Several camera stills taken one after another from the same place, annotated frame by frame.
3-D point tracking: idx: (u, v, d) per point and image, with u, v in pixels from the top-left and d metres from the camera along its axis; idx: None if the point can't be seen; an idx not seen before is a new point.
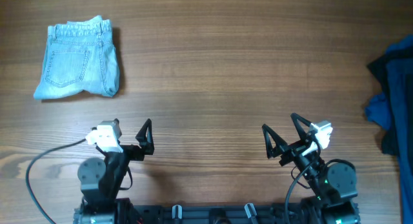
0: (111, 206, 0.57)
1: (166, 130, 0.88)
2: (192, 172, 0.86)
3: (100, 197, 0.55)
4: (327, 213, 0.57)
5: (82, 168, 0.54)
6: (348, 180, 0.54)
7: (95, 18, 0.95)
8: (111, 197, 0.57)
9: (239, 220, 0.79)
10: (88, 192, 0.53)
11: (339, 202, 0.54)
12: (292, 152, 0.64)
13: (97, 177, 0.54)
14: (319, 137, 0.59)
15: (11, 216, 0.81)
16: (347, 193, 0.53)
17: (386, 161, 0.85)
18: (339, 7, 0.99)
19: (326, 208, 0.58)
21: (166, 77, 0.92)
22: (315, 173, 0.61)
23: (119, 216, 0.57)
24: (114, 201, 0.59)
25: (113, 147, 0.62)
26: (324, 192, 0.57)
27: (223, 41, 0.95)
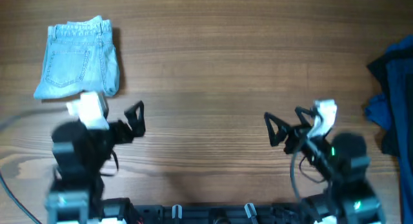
0: (85, 184, 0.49)
1: (166, 130, 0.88)
2: (192, 172, 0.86)
3: (75, 166, 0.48)
4: (344, 196, 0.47)
5: (56, 130, 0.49)
6: (359, 148, 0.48)
7: (95, 18, 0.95)
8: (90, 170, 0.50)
9: (238, 220, 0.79)
10: (59, 155, 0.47)
11: (351, 172, 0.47)
12: (295, 132, 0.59)
13: (71, 137, 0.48)
14: (322, 112, 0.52)
15: (12, 216, 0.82)
16: (358, 159, 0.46)
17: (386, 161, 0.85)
18: (339, 7, 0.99)
19: (342, 190, 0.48)
21: (166, 78, 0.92)
22: (321, 153, 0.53)
23: (95, 195, 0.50)
24: (92, 177, 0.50)
25: (99, 120, 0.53)
26: (334, 166, 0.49)
27: (223, 42, 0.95)
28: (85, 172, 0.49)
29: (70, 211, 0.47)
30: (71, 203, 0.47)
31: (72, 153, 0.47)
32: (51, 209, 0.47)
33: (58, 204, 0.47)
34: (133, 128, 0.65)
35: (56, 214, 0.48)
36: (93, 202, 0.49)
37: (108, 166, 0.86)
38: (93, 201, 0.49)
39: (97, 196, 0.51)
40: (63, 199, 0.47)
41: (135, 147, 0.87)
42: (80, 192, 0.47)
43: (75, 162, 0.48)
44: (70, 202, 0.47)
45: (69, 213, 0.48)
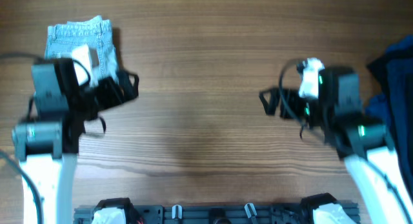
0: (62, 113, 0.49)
1: (166, 130, 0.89)
2: (192, 172, 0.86)
3: (49, 87, 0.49)
4: (344, 123, 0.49)
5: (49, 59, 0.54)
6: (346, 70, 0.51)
7: (95, 18, 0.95)
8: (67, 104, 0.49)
9: (239, 220, 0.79)
10: (39, 77, 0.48)
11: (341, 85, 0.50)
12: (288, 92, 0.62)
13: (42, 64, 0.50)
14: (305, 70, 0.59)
15: (13, 215, 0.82)
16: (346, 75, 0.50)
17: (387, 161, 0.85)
18: (340, 6, 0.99)
19: (343, 117, 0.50)
21: (166, 78, 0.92)
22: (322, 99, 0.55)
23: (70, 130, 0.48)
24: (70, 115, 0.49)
25: None
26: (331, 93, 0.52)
27: (223, 42, 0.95)
28: (63, 102, 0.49)
29: (40, 144, 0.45)
30: (43, 135, 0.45)
31: (53, 77, 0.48)
32: (19, 142, 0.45)
33: (28, 137, 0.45)
34: (127, 93, 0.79)
35: (24, 148, 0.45)
36: (69, 135, 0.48)
37: (108, 166, 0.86)
38: (68, 135, 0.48)
39: (74, 133, 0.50)
40: (33, 131, 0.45)
41: (135, 147, 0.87)
42: (53, 123, 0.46)
43: (54, 88, 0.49)
44: (42, 135, 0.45)
45: (39, 147, 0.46)
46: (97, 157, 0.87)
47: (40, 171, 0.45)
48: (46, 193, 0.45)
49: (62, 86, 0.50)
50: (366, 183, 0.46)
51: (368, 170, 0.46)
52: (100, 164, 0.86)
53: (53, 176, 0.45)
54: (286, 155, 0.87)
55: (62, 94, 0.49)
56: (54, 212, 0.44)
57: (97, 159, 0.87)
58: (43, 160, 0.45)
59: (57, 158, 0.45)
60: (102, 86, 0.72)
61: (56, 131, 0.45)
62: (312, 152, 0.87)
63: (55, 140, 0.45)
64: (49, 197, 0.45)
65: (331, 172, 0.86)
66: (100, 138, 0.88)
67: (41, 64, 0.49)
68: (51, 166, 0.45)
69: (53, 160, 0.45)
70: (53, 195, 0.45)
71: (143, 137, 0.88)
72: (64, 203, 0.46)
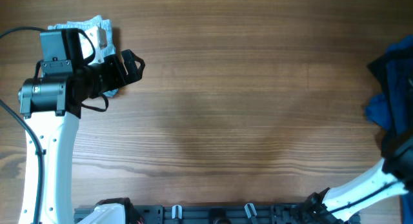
0: (62, 79, 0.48)
1: (166, 130, 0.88)
2: (192, 172, 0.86)
3: (49, 52, 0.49)
4: None
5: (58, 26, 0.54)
6: None
7: (95, 18, 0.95)
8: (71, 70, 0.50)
9: (239, 220, 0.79)
10: (46, 42, 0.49)
11: None
12: None
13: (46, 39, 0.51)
14: None
15: (13, 215, 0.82)
16: None
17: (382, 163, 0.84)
18: (340, 6, 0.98)
19: None
21: (166, 78, 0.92)
22: None
23: (73, 90, 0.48)
24: (74, 80, 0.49)
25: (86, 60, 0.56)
26: None
27: (223, 42, 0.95)
28: (68, 67, 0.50)
29: (45, 102, 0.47)
30: (47, 91, 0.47)
31: (59, 42, 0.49)
32: (26, 98, 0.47)
33: (34, 93, 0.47)
34: (131, 73, 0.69)
35: (30, 104, 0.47)
36: (72, 96, 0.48)
37: (108, 166, 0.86)
38: (71, 95, 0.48)
39: (79, 96, 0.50)
40: (39, 87, 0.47)
41: (134, 147, 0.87)
42: (57, 82, 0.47)
43: (59, 52, 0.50)
44: (46, 91, 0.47)
45: (46, 106, 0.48)
46: (97, 157, 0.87)
47: (42, 124, 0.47)
48: (47, 146, 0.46)
49: (68, 51, 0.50)
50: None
51: None
52: (100, 164, 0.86)
53: (54, 130, 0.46)
54: (286, 155, 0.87)
55: (68, 59, 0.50)
56: (54, 164, 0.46)
57: (97, 159, 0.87)
58: (46, 115, 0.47)
59: (59, 113, 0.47)
60: (108, 64, 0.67)
61: (59, 89, 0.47)
62: (312, 152, 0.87)
63: (58, 97, 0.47)
64: (50, 150, 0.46)
65: (331, 172, 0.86)
66: (100, 138, 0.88)
67: (48, 31, 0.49)
68: (53, 121, 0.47)
69: (57, 115, 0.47)
70: (54, 148, 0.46)
71: (143, 137, 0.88)
72: (64, 157, 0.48)
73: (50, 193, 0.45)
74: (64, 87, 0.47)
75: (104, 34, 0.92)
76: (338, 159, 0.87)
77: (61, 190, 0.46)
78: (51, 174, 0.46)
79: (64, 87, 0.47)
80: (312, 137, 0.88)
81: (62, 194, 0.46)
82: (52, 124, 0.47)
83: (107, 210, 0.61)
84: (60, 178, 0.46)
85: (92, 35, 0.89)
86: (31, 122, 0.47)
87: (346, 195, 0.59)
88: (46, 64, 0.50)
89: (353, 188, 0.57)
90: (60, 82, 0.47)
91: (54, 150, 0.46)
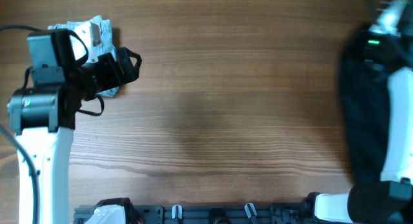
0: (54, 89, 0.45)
1: (166, 130, 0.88)
2: (192, 172, 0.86)
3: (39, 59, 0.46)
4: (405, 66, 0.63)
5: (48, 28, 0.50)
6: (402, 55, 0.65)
7: (95, 17, 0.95)
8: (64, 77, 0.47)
9: (239, 220, 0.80)
10: (35, 49, 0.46)
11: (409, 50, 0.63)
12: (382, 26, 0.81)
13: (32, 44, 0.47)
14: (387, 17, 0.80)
15: (13, 215, 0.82)
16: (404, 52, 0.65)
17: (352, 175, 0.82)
18: (341, 6, 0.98)
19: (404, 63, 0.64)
21: (166, 78, 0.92)
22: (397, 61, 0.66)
23: (66, 101, 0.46)
24: (67, 89, 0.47)
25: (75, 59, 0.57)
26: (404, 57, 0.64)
27: (223, 42, 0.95)
28: (59, 74, 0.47)
29: (36, 116, 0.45)
30: (38, 106, 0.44)
31: (48, 48, 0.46)
32: (15, 112, 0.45)
33: (24, 109, 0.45)
34: (127, 73, 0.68)
35: (20, 119, 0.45)
36: (65, 108, 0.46)
37: (108, 166, 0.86)
38: (64, 107, 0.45)
39: (71, 106, 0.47)
40: (28, 102, 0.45)
41: (135, 148, 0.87)
42: (48, 93, 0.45)
43: (49, 59, 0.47)
44: (37, 104, 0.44)
45: (36, 119, 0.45)
46: (97, 157, 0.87)
47: (35, 142, 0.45)
48: (40, 166, 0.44)
49: (59, 57, 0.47)
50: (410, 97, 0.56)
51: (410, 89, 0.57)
52: (100, 164, 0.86)
53: (48, 148, 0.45)
54: (286, 155, 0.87)
55: (59, 65, 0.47)
56: (49, 186, 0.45)
57: (97, 159, 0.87)
58: (39, 132, 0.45)
59: (53, 130, 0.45)
60: (102, 64, 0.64)
61: (51, 101, 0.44)
62: (312, 152, 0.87)
63: (50, 111, 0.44)
64: (43, 170, 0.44)
65: (331, 172, 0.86)
66: (100, 138, 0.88)
67: (37, 35, 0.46)
68: (47, 137, 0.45)
69: (49, 132, 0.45)
70: (48, 169, 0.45)
71: (143, 137, 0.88)
72: (59, 176, 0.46)
73: (45, 216, 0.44)
74: (56, 98, 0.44)
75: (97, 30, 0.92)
76: (339, 159, 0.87)
77: (58, 210, 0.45)
78: (46, 195, 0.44)
79: (56, 99, 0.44)
80: (312, 137, 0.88)
81: (59, 215, 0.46)
82: (46, 142, 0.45)
83: (107, 213, 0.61)
84: (56, 199, 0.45)
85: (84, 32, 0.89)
86: (24, 140, 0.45)
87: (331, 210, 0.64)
88: (35, 72, 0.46)
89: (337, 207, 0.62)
90: (52, 92, 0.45)
91: (49, 171, 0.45)
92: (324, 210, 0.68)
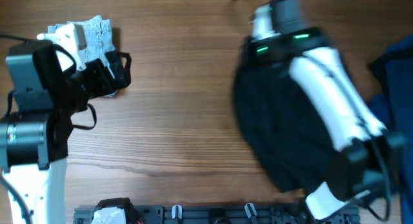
0: (41, 117, 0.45)
1: (166, 130, 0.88)
2: (191, 172, 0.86)
3: (23, 82, 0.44)
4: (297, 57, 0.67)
5: (29, 40, 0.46)
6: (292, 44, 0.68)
7: (95, 18, 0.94)
8: (51, 102, 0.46)
9: (239, 220, 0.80)
10: (15, 70, 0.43)
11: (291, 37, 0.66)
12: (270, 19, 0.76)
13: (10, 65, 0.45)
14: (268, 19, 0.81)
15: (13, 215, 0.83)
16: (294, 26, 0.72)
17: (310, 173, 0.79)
18: (341, 6, 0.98)
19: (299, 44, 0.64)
21: (166, 78, 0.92)
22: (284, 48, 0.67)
23: (55, 131, 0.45)
24: (54, 116, 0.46)
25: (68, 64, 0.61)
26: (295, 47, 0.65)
27: (223, 42, 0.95)
28: (46, 99, 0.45)
29: (22, 147, 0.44)
30: (24, 139, 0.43)
31: (31, 72, 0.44)
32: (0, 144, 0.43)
33: (9, 141, 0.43)
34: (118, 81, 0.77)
35: (7, 154, 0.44)
36: (54, 138, 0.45)
37: (108, 166, 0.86)
38: (53, 137, 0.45)
39: (60, 136, 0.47)
40: (13, 135, 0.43)
41: (134, 148, 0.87)
42: (36, 123, 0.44)
43: (32, 82, 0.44)
44: (23, 135, 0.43)
45: (22, 150, 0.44)
46: (97, 157, 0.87)
47: (26, 182, 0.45)
48: (33, 205, 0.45)
49: (44, 79, 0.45)
50: (317, 83, 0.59)
51: (312, 67, 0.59)
52: (100, 164, 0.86)
53: (40, 188, 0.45)
54: None
55: (45, 90, 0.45)
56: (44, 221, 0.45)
57: (97, 159, 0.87)
58: (30, 170, 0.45)
59: (43, 167, 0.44)
60: (92, 71, 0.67)
61: (39, 132, 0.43)
62: None
63: (38, 143, 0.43)
64: (37, 208, 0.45)
65: None
66: (100, 138, 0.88)
67: (17, 54, 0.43)
68: (38, 175, 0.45)
69: (39, 170, 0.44)
70: (41, 206, 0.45)
71: (143, 137, 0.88)
72: (54, 210, 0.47)
73: None
74: (45, 130, 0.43)
75: (80, 33, 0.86)
76: None
77: None
78: None
79: (44, 132, 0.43)
80: None
81: None
82: (37, 181, 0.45)
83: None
84: None
85: (69, 37, 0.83)
86: (12, 179, 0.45)
87: (321, 200, 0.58)
88: (21, 96, 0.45)
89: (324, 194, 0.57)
90: (40, 122, 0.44)
91: (42, 208, 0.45)
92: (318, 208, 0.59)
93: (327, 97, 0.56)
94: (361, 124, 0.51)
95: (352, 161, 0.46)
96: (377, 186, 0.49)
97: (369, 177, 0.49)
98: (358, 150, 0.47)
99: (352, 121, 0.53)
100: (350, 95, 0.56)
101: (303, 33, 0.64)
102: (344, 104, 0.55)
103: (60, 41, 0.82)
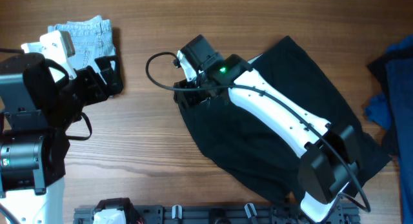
0: (37, 137, 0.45)
1: (166, 130, 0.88)
2: (191, 172, 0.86)
3: (15, 102, 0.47)
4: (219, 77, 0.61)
5: (18, 55, 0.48)
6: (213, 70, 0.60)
7: (95, 18, 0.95)
8: (44, 121, 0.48)
9: (238, 220, 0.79)
10: (6, 90, 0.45)
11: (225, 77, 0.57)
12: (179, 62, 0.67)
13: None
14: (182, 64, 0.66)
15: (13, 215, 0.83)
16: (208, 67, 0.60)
17: (291, 175, 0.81)
18: (341, 6, 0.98)
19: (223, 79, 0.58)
21: (166, 78, 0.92)
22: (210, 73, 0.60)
23: (50, 152, 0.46)
24: (50, 136, 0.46)
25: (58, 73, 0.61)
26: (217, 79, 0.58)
27: (223, 41, 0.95)
28: (39, 117, 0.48)
29: (19, 170, 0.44)
30: (20, 162, 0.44)
31: (23, 91, 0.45)
32: None
33: (4, 164, 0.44)
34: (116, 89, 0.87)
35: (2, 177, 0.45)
36: (50, 161, 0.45)
37: (108, 166, 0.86)
38: (49, 160, 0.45)
39: (56, 157, 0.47)
40: (7, 160, 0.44)
41: (134, 148, 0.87)
42: (31, 145, 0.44)
43: (25, 102, 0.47)
44: (19, 157, 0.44)
45: (18, 172, 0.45)
46: (97, 157, 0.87)
47: (21, 206, 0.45)
48: None
49: (35, 98, 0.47)
50: (251, 103, 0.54)
51: (241, 91, 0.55)
52: (100, 164, 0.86)
53: (37, 212, 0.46)
54: None
55: (37, 108, 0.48)
56: None
57: (97, 159, 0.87)
58: (26, 193, 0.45)
59: (40, 192, 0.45)
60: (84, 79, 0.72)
61: (35, 156, 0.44)
62: None
63: (33, 166, 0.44)
64: None
65: None
66: (100, 138, 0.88)
67: (5, 73, 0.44)
68: (36, 200, 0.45)
69: (36, 194, 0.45)
70: None
71: (143, 137, 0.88)
72: None
73: None
74: (40, 152, 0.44)
75: (68, 37, 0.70)
76: None
77: None
78: None
79: (40, 157, 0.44)
80: None
81: None
82: (34, 205, 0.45)
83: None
84: None
85: (56, 45, 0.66)
86: (8, 203, 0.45)
87: (311, 199, 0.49)
88: (13, 115, 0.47)
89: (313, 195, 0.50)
90: (35, 144, 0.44)
91: None
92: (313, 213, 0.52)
93: (271, 117, 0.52)
94: (308, 127, 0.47)
95: (314, 166, 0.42)
96: (346, 180, 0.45)
97: (338, 177, 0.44)
98: (316, 155, 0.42)
99: (290, 126, 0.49)
100: (288, 104, 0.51)
101: (221, 67, 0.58)
102: (284, 113, 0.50)
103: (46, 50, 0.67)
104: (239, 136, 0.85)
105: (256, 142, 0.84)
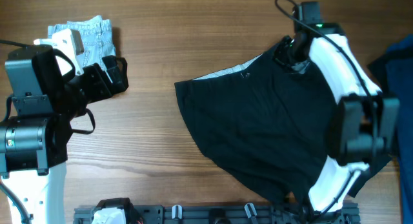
0: (40, 121, 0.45)
1: (166, 130, 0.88)
2: (192, 172, 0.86)
3: (22, 87, 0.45)
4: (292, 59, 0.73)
5: (29, 45, 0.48)
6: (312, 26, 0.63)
7: (95, 18, 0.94)
8: (51, 106, 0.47)
9: (239, 220, 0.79)
10: (14, 75, 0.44)
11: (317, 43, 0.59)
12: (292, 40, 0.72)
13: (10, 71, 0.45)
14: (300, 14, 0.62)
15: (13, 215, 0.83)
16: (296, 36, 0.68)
17: (293, 177, 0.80)
18: (341, 6, 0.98)
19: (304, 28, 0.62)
21: (166, 78, 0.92)
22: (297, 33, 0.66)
23: (55, 135, 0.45)
24: (54, 119, 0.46)
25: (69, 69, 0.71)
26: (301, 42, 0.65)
27: (223, 41, 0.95)
28: (46, 103, 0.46)
29: (22, 152, 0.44)
30: (24, 144, 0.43)
31: (31, 76, 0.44)
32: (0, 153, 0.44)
33: (8, 147, 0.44)
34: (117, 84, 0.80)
35: (6, 160, 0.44)
36: (53, 142, 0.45)
37: (108, 166, 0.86)
38: (53, 142, 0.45)
39: (60, 141, 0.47)
40: (12, 141, 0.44)
41: (134, 148, 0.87)
42: (35, 128, 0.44)
43: (32, 87, 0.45)
44: (22, 141, 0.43)
45: (22, 154, 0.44)
46: (97, 157, 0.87)
47: (24, 188, 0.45)
48: (33, 210, 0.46)
49: (42, 84, 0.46)
50: (325, 55, 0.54)
51: (322, 43, 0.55)
52: (100, 164, 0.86)
53: (40, 193, 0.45)
54: None
55: (44, 94, 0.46)
56: None
57: (97, 159, 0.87)
58: (28, 175, 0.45)
59: (42, 172, 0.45)
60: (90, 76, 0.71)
61: (39, 137, 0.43)
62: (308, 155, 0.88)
63: (38, 148, 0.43)
64: (37, 213, 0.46)
65: None
66: (100, 138, 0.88)
67: (15, 60, 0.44)
68: (38, 181, 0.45)
69: (39, 175, 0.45)
70: (42, 211, 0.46)
71: (143, 137, 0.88)
72: (55, 213, 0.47)
73: None
74: (44, 134, 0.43)
75: (77, 36, 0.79)
76: None
77: None
78: None
79: (44, 138, 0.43)
80: None
81: None
82: (37, 186, 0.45)
83: (108, 221, 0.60)
84: None
85: (66, 42, 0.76)
86: (10, 184, 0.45)
87: (322, 186, 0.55)
88: (19, 101, 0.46)
89: (328, 182, 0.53)
90: (39, 126, 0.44)
91: (42, 213, 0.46)
92: (321, 196, 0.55)
93: (337, 71, 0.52)
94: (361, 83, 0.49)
95: (344, 113, 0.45)
96: (366, 154, 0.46)
97: (360, 144, 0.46)
98: (353, 100, 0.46)
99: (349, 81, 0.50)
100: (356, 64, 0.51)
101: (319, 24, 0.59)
102: (349, 70, 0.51)
103: (57, 46, 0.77)
104: (237, 133, 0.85)
105: (255, 140, 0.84)
